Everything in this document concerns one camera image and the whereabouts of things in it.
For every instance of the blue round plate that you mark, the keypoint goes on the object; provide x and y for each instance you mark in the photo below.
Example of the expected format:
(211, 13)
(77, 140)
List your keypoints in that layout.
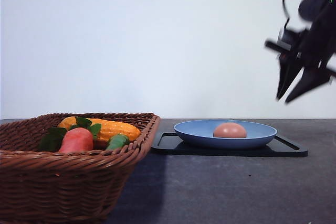
(200, 134)

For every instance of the green toy pepper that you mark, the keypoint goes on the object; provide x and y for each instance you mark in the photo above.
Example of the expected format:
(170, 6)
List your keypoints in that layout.
(118, 141)

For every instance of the red toy carrot with leaves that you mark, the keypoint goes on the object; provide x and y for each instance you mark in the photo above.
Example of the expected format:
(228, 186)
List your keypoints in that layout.
(75, 139)

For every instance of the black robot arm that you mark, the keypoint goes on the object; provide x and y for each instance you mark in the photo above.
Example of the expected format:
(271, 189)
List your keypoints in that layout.
(320, 12)

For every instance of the yellow toy corn cob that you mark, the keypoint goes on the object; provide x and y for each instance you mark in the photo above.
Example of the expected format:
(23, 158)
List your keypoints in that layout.
(109, 127)

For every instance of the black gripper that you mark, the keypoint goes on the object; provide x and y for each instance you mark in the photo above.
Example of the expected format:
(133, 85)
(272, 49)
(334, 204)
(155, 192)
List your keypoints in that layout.
(303, 50)

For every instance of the black rectangular tray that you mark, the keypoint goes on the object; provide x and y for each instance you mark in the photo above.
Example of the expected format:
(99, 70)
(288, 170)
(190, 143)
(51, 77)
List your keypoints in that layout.
(169, 144)

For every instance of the brown egg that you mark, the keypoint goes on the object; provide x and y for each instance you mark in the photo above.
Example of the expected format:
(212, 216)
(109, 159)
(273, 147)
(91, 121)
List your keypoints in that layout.
(229, 130)

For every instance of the brown wicker basket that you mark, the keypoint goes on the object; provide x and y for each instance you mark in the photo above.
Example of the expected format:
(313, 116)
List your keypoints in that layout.
(48, 187)

